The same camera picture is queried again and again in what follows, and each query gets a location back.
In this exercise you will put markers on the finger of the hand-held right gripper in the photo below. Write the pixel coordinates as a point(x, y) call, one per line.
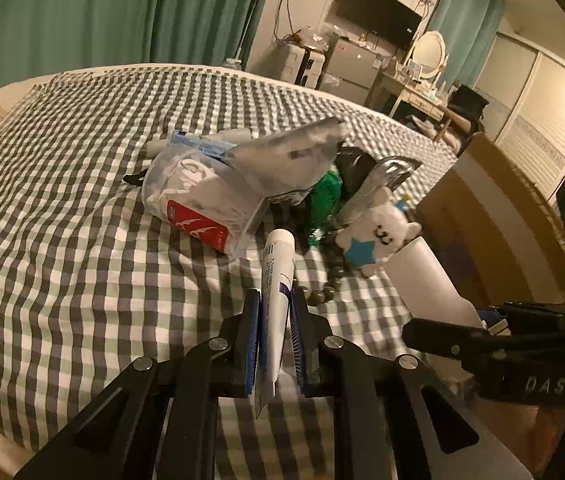
point(542, 311)
point(442, 340)

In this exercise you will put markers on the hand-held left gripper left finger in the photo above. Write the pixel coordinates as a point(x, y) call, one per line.
point(252, 345)

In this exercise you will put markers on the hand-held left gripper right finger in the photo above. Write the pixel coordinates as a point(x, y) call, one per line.
point(298, 347)

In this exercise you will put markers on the white plastic bottle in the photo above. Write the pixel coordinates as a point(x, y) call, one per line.
point(427, 280)

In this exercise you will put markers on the white toothpaste tube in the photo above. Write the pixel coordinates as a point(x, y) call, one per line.
point(277, 270)

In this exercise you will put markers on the cardboard box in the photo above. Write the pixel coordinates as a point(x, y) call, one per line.
point(487, 220)

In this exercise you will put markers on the person's right forearm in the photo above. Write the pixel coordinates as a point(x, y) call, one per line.
point(552, 440)

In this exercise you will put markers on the white plush bear toy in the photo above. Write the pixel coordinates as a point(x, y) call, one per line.
point(377, 230)

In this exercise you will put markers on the white sliding wardrobe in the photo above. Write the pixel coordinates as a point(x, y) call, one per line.
point(537, 110)

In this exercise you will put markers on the green plastic bag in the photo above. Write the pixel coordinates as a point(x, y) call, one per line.
point(327, 195)

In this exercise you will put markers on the clear container with red label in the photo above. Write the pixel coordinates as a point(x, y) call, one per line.
point(197, 190)

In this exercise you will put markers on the silver foil pack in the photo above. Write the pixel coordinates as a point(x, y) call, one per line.
point(390, 169)

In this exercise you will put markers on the black chair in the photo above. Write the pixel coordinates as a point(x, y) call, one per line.
point(467, 102)

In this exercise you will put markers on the black pouch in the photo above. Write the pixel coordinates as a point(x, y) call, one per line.
point(357, 170)

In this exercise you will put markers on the silver plastic bag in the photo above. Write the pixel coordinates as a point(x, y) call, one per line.
point(287, 155)

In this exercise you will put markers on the small black object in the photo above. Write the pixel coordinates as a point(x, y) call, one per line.
point(135, 179)

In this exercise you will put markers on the blue and white tube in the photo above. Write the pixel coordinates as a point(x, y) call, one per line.
point(197, 141)

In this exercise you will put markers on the white dressing table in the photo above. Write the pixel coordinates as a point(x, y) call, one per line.
point(412, 97)

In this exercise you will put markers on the narrow green curtain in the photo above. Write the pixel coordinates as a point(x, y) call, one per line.
point(482, 25)

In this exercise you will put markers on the oval vanity mirror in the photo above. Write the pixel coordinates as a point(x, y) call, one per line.
point(430, 52)

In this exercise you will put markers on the clear water bottle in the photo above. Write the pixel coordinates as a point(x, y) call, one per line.
point(233, 63)

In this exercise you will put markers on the white drawer cabinet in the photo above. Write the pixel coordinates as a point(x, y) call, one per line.
point(290, 62)

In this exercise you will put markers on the grey fridge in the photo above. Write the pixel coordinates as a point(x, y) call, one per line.
point(352, 65)

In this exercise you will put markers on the black television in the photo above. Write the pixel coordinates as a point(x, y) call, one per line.
point(377, 15)

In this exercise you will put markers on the wide green curtain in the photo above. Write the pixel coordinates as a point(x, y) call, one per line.
point(112, 10)

